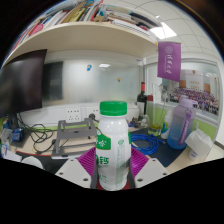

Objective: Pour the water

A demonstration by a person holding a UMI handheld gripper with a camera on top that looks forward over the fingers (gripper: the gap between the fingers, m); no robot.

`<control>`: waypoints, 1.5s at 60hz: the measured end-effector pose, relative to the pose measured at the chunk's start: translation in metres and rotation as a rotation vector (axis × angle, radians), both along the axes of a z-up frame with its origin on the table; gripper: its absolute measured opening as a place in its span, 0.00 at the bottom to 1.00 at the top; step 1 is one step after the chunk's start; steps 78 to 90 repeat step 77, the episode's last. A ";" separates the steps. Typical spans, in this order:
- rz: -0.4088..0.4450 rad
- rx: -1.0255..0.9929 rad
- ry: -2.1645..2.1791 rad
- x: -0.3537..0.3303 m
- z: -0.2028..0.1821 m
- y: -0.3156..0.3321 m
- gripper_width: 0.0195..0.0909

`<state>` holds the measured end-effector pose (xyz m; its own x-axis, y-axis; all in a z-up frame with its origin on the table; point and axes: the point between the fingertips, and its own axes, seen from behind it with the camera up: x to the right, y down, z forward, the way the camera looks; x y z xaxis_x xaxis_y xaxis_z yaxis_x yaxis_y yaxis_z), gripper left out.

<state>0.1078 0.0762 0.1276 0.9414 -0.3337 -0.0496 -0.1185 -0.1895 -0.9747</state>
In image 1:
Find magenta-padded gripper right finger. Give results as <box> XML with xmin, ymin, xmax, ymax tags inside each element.
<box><xmin>128</xmin><ymin>147</ymin><xmax>170</xmax><ymax>189</ymax></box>

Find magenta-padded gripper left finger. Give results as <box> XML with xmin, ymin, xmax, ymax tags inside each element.
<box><xmin>54</xmin><ymin>146</ymin><xmax>98</xmax><ymax>189</ymax></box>

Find white green-capped drink bottle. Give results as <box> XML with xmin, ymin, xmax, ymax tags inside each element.
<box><xmin>95</xmin><ymin>100</ymin><xmax>133</xmax><ymax>192</ymax></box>

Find purple translucent water bottle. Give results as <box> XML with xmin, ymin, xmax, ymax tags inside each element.
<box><xmin>166</xmin><ymin>94</ymin><xmax>197</xmax><ymax>150</ymax></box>

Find dark blue pad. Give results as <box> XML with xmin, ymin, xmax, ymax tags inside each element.
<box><xmin>131</xmin><ymin>128</ymin><xmax>198</xmax><ymax>168</ymax></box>

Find black desk mat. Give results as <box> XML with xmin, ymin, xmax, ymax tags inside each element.
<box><xmin>14</xmin><ymin>151</ymin><xmax>101</xmax><ymax>174</ymax></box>

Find flat round red coaster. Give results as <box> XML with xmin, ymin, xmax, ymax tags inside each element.
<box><xmin>95</xmin><ymin>179</ymin><xmax>133</xmax><ymax>192</ymax></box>

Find green translucent cup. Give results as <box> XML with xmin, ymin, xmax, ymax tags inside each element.
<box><xmin>147</xmin><ymin>123</ymin><xmax>163</xmax><ymax>138</ymax></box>

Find grey metal laptop stand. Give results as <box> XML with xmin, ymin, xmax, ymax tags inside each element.
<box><xmin>50</xmin><ymin>118</ymin><xmax>98</xmax><ymax>160</ymax></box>

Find white tissue pack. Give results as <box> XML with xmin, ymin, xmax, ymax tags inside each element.
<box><xmin>184</xmin><ymin>128</ymin><xmax>214</xmax><ymax>161</ymax></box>

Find white jar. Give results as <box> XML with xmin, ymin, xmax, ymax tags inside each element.
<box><xmin>125</xmin><ymin>102</ymin><xmax>141</xmax><ymax>123</ymax></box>

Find small blue device box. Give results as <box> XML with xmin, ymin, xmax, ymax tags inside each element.
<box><xmin>11</xmin><ymin>128</ymin><xmax>25</xmax><ymax>143</ymax></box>

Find dark wine bottle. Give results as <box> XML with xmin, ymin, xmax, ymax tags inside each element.
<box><xmin>136</xmin><ymin>81</ymin><xmax>148</xmax><ymax>118</ymax></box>

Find group photo poster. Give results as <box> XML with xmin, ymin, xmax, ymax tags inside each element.
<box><xmin>161</xmin><ymin>68</ymin><xmax>223</xmax><ymax>118</ymax></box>

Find black computer monitor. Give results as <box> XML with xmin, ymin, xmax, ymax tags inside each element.
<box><xmin>0</xmin><ymin>49</ymin><xmax>48</xmax><ymax>119</ymax></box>

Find purple pennant flag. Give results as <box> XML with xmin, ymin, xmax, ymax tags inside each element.
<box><xmin>157</xmin><ymin>41</ymin><xmax>183</xmax><ymax>83</ymax></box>

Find white shelf with books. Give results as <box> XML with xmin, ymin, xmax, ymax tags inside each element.
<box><xmin>3</xmin><ymin>0</ymin><xmax>168</xmax><ymax>66</ymax></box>

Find ceiling light panels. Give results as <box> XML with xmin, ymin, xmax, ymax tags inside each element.
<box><xmin>149</xmin><ymin>21</ymin><xmax>178</xmax><ymax>40</ymax></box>

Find blue coiled cable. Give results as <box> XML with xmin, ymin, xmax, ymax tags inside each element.
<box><xmin>129</xmin><ymin>133</ymin><xmax>166</xmax><ymax>156</ymax></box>

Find black cable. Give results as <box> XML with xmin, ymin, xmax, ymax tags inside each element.
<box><xmin>16</xmin><ymin>113</ymin><xmax>59</xmax><ymax>155</ymax></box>

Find white wall socket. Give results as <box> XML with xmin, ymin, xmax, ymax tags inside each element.
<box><xmin>87</xmin><ymin>105</ymin><xmax>101</xmax><ymax>120</ymax></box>
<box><xmin>65</xmin><ymin>107</ymin><xmax>82</xmax><ymax>123</ymax></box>

